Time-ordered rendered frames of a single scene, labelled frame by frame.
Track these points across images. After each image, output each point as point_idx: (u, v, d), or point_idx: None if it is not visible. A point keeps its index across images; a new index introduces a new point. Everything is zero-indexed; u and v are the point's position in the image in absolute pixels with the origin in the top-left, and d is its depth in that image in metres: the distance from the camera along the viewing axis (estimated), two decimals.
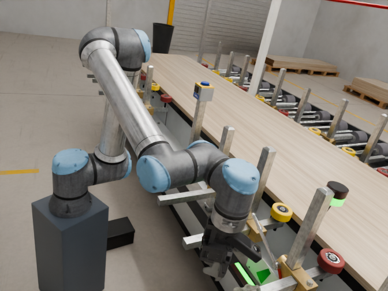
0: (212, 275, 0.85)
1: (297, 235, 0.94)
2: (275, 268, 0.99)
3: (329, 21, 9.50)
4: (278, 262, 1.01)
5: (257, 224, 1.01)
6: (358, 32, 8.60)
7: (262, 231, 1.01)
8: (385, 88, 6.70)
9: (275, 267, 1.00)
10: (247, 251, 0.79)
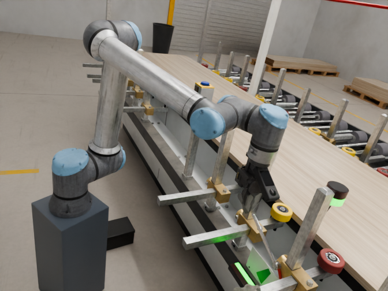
0: (241, 202, 1.04)
1: (297, 235, 0.94)
2: (275, 268, 0.99)
3: (329, 21, 9.50)
4: (278, 262, 1.01)
5: (257, 224, 1.01)
6: (358, 32, 8.60)
7: (262, 231, 1.01)
8: (385, 88, 6.70)
9: (275, 267, 1.00)
10: (262, 186, 0.93)
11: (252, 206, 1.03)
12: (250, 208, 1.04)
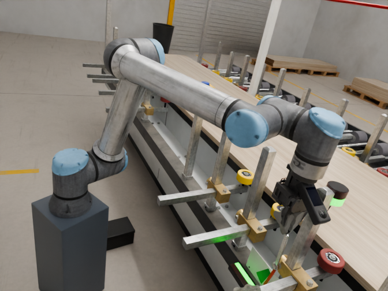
0: (279, 222, 0.89)
1: (297, 235, 0.94)
2: (274, 268, 1.00)
3: (329, 21, 9.50)
4: (279, 264, 1.00)
5: (284, 243, 0.90)
6: (358, 32, 8.60)
7: (284, 247, 0.92)
8: (385, 88, 6.70)
9: (274, 268, 1.00)
10: (309, 206, 0.78)
11: (292, 227, 0.88)
12: (290, 229, 0.89)
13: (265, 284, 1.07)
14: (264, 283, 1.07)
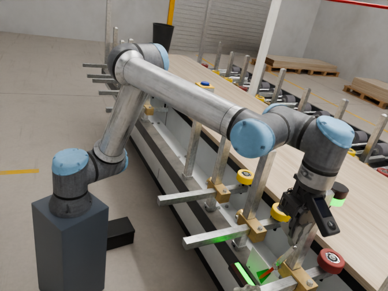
0: (286, 232, 0.87)
1: None
2: (274, 268, 1.00)
3: (329, 21, 9.50)
4: (279, 265, 1.00)
5: (290, 253, 0.88)
6: (358, 32, 8.60)
7: (289, 256, 0.91)
8: (385, 88, 6.70)
9: (274, 268, 1.00)
10: (318, 218, 0.76)
11: (299, 238, 0.86)
12: (297, 241, 0.86)
13: (261, 277, 1.09)
14: (261, 276, 1.09)
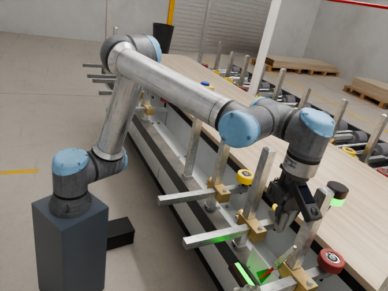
0: (273, 220, 0.91)
1: (297, 235, 0.94)
2: (274, 268, 1.00)
3: (329, 21, 9.50)
4: (279, 265, 1.00)
5: (290, 253, 0.88)
6: (358, 32, 8.60)
7: (289, 256, 0.90)
8: (385, 88, 6.70)
9: (274, 268, 1.00)
10: (301, 204, 0.80)
11: (285, 226, 0.90)
12: (283, 227, 0.91)
13: (261, 277, 1.09)
14: (261, 276, 1.09)
